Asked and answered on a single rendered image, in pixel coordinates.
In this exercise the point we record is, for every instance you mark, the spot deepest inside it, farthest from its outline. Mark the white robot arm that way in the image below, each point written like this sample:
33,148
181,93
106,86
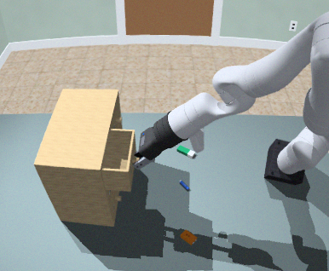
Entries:
239,86

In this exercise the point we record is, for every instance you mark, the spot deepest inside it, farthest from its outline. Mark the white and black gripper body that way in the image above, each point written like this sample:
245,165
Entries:
169,131

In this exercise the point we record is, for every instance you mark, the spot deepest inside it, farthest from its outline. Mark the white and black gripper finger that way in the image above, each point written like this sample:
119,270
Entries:
142,162
138,155

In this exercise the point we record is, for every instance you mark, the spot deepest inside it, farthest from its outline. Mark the light wooden chest of drawers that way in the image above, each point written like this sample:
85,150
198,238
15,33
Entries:
71,153

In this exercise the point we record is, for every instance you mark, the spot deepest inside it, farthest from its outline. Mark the orange rectangular block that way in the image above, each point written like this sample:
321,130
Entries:
188,237

